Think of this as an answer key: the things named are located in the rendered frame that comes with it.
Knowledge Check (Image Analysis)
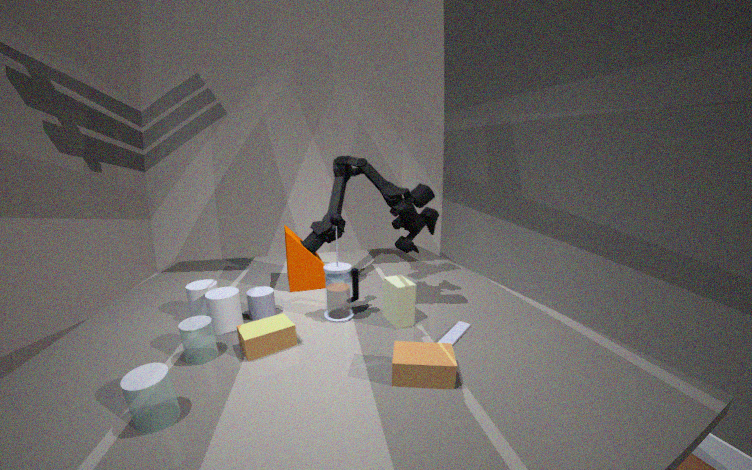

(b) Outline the french press coffee maker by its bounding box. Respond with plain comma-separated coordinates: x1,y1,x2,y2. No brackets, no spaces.
324,213,359,323

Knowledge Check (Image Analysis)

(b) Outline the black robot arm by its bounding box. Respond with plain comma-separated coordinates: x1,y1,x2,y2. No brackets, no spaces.
300,156,435,257

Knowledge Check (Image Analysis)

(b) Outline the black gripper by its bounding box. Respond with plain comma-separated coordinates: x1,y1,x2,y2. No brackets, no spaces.
395,207,439,253

